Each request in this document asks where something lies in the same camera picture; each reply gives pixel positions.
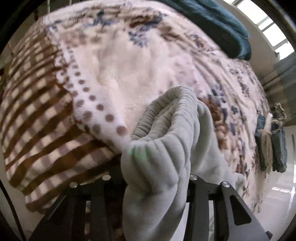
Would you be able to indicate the light grey fleece pants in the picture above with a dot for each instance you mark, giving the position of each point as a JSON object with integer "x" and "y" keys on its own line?
{"x": 174, "y": 139}

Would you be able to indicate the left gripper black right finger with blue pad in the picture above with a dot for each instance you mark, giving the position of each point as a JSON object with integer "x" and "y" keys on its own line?
{"x": 233, "y": 220}

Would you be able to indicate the floral plaid fleece blanket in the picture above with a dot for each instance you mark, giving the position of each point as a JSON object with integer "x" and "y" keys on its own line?
{"x": 83, "y": 76}

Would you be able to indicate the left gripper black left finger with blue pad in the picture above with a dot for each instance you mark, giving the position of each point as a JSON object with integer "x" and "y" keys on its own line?
{"x": 85, "y": 212}

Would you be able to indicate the teal folded blanket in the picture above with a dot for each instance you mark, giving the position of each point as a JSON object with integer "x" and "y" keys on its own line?
{"x": 218, "y": 23}

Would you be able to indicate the grey striped curtain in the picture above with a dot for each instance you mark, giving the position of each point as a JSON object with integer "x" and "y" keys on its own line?
{"x": 279, "y": 87}

